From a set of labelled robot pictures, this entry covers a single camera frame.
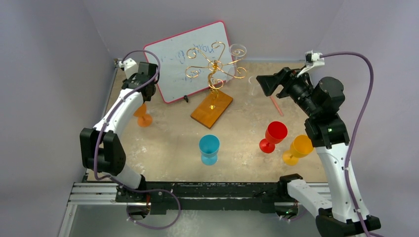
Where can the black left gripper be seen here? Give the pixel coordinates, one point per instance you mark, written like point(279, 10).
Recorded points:
point(133, 78)

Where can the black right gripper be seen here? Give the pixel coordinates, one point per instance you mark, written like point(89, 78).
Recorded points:
point(283, 84)

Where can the clear wine glass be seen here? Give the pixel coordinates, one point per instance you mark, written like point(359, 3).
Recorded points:
point(238, 53)

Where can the orange plastic wine glass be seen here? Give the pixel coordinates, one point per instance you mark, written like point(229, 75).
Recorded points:
point(143, 118)

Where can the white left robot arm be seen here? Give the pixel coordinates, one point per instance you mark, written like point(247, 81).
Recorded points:
point(101, 148)

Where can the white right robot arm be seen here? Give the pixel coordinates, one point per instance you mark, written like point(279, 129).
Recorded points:
point(345, 214)

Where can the red plastic wine glass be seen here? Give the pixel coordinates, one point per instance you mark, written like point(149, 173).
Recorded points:
point(275, 133)

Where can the yellow plastic wine glass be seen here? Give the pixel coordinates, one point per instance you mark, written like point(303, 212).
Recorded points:
point(300, 147)

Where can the blue plastic wine glass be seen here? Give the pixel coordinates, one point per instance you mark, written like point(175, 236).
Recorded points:
point(209, 146)

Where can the pink pencil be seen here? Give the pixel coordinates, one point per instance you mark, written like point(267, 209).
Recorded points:
point(276, 106)

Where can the pink framed whiteboard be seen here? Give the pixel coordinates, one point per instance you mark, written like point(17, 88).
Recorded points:
point(185, 60)

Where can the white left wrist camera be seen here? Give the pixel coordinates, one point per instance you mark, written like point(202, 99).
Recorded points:
point(129, 66)

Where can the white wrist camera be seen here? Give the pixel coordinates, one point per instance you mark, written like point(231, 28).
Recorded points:
point(313, 60)
point(129, 66)

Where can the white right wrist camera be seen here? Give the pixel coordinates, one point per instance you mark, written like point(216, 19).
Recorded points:
point(313, 60)

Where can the gold wire wine glass rack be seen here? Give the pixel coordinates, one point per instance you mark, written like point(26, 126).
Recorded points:
point(215, 104)

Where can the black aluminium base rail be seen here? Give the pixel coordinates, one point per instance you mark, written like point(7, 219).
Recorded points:
point(264, 197)

